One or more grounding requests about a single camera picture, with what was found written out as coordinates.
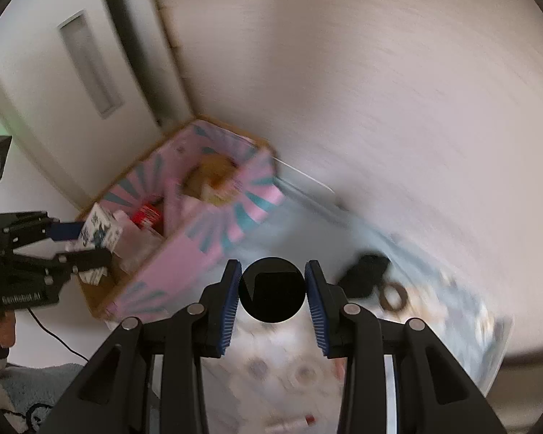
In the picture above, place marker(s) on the white red lip balm tube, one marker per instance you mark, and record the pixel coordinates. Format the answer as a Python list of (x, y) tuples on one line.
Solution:
[(294, 424)]

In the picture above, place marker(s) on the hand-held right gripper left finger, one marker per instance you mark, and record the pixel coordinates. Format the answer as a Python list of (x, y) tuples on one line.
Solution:
[(228, 307)]

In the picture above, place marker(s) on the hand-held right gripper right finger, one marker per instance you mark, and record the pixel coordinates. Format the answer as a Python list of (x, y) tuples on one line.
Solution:
[(316, 307)]

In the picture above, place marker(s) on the round black tin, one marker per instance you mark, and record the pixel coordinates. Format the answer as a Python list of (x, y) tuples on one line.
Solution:
[(271, 289)]

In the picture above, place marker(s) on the white black-print pack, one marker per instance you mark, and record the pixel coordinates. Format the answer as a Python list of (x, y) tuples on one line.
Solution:
[(97, 228)]

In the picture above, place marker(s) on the blue-grey rug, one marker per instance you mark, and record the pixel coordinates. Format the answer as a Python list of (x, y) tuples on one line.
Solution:
[(36, 384)]

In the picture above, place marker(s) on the white door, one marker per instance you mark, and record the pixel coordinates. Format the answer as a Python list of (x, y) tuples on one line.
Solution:
[(36, 99)]

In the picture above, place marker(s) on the pink striped cardboard box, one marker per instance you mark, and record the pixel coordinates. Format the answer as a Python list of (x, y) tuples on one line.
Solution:
[(190, 257)]

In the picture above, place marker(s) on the red snack packet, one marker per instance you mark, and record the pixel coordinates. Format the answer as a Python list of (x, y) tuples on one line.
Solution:
[(145, 216)]

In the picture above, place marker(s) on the black scrunchie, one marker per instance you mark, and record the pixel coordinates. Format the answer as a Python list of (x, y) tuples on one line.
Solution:
[(366, 273)]

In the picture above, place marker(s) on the white rimmed tray table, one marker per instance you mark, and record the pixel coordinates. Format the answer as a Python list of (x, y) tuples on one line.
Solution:
[(495, 361)]

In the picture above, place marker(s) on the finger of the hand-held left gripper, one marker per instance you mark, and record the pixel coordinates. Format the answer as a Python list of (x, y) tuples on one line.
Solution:
[(36, 280), (68, 230)]

